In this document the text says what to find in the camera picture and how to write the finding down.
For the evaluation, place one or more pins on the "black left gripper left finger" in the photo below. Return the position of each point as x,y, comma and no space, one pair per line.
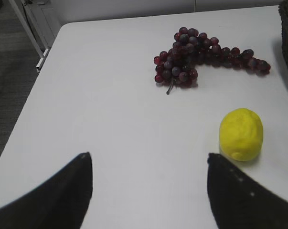
61,202

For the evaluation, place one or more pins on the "yellow-green lemon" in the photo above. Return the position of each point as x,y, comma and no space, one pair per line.
241,135

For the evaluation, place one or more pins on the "white metal frame leg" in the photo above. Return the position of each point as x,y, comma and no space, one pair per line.
40,23

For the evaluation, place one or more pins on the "dark red grape bunch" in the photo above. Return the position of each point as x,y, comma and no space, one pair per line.
176,67

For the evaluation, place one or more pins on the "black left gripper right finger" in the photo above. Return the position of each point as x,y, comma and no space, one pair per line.
239,202

